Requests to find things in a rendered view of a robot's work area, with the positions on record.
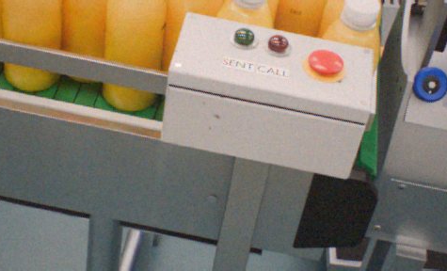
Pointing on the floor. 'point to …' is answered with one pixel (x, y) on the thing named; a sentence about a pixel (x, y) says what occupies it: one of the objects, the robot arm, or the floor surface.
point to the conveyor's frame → (151, 183)
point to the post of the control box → (240, 214)
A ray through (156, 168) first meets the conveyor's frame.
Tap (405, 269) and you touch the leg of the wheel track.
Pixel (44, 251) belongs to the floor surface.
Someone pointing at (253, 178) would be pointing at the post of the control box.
